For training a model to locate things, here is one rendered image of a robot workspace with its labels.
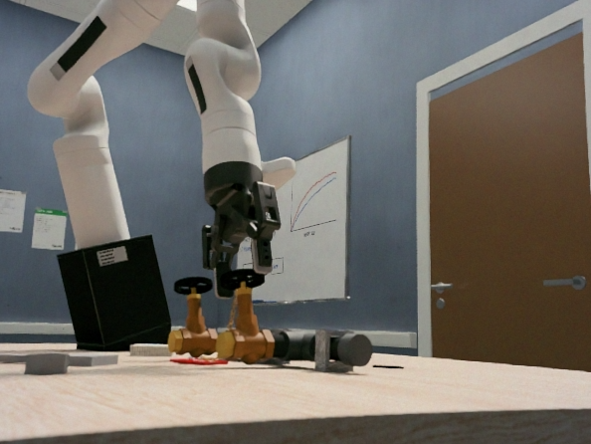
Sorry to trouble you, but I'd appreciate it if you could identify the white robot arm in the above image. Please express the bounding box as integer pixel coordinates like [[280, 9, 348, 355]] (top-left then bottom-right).
[[27, 0, 296, 249]]

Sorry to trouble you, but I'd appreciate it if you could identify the brass valve manifold with black handwheels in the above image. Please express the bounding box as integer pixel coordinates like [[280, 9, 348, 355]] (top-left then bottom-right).
[[167, 269, 373, 372]]

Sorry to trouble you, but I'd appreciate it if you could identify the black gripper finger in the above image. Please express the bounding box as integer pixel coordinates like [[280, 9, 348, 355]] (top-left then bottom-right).
[[226, 181, 281, 275], [202, 214, 240, 300]]

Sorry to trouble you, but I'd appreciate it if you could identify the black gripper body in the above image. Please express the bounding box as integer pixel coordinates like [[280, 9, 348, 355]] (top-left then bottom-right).
[[203, 161, 264, 244]]

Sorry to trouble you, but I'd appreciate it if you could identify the red tag with gold chain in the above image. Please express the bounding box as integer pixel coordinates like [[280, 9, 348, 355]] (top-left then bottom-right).
[[170, 287, 253, 365]]

